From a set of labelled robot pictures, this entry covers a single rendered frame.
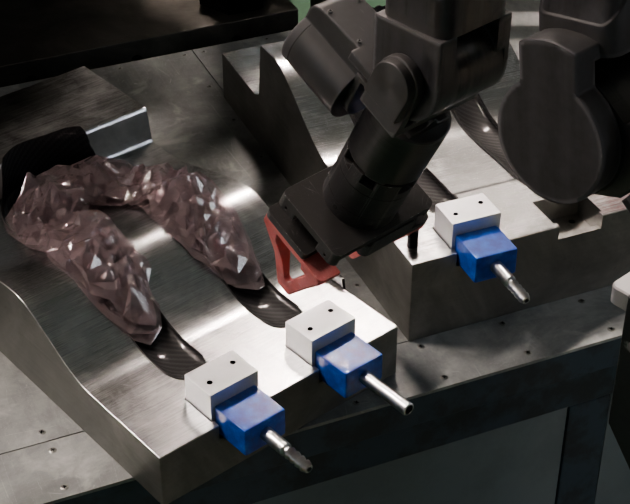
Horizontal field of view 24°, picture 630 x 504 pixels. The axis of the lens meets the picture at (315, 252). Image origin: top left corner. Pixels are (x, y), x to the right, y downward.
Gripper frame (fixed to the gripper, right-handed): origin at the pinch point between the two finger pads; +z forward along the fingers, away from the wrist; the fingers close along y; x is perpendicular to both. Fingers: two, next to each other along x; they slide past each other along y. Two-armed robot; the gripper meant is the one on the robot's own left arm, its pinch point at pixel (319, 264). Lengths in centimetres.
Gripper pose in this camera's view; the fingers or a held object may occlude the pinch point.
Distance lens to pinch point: 113.2
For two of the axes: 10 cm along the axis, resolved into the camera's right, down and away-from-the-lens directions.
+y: -7.2, 4.0, -5.6
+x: 6.1, 7.5, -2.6
